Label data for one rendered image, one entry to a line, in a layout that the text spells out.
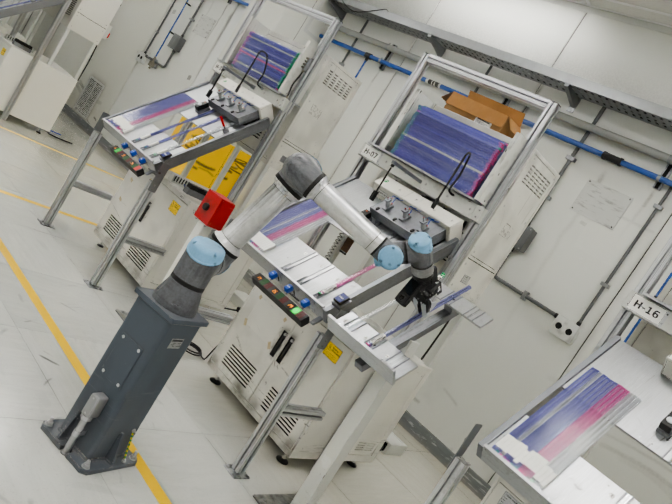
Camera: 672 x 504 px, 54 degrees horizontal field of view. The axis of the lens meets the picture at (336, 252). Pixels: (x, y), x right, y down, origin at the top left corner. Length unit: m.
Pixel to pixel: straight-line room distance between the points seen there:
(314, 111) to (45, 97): 3.42
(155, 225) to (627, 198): 2.76
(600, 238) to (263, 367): 2.20
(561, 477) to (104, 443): 1.38
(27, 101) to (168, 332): 4.87
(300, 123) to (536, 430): 2.40
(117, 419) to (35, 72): 4.86
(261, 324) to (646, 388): 1.64
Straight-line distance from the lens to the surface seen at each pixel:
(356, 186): 3.18
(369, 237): 1.99
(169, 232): 3.77
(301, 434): 2.85
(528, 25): 5.05
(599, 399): 2.28
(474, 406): 4.26
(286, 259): 2.72
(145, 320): 2.11
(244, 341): 3.14
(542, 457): 2.09
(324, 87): 3.95
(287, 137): 3.90
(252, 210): 2.16
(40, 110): 6.80
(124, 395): 2.15
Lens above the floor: 1.18
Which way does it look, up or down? 6 degrees down
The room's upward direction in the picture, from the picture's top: 32 degrees clockwise
